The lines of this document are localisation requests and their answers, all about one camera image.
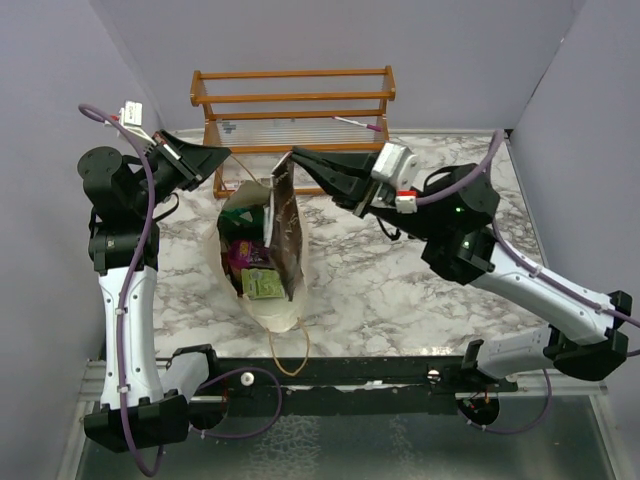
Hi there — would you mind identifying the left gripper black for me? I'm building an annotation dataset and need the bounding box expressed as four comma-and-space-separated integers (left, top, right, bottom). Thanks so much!
131, 128, 230, 215

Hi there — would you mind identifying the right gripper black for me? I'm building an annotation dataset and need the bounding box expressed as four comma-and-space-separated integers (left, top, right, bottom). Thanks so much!
290, 145, 442, 243

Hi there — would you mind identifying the green real chips bag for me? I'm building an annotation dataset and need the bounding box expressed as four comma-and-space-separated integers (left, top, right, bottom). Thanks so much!
218, 205, 264, 230

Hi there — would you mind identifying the brown kettle chips bag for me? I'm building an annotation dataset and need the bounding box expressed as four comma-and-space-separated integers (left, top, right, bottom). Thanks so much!
264, 152, 303, 301

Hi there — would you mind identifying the magenta candy bag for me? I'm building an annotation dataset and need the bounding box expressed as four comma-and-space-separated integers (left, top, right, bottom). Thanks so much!
227, 240, 273, 273

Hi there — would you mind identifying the light green snack packet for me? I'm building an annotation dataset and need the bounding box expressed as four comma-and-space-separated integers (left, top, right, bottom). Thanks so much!
241, 268, 284, 300

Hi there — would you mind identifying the beige paper bag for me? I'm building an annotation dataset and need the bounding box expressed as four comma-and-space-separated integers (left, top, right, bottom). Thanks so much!
207, 154, 314, 377

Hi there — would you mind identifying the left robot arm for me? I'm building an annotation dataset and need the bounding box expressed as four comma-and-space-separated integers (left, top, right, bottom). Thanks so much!
77, 130, 231, 453

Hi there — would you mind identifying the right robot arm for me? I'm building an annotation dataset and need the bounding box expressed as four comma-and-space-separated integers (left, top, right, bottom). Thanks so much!
290, 138, 633, 391

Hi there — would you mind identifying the small red white box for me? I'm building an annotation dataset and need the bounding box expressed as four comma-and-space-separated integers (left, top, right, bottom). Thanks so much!
224, 180, 242, 190

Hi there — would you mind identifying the pink capped white marker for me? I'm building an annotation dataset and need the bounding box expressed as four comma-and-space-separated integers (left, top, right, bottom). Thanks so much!
331, 116, 383, 132

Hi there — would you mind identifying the wooden three-tier shelf rack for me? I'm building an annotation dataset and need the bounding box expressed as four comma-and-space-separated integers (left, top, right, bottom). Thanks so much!
189, 65, 397, 200

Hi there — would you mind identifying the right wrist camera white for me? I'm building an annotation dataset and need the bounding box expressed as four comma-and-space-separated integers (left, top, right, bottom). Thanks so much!
371, 142, 420, 214

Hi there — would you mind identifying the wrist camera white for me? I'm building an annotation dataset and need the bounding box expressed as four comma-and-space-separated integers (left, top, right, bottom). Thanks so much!
117, 100, 153, 144
371, 142, 420, 214

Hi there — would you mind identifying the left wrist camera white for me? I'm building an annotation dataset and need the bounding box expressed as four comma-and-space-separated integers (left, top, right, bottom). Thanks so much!
117, 100, 153, 144

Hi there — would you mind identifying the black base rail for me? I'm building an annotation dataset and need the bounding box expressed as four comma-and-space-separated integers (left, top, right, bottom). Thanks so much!
196, 355, 517, 418

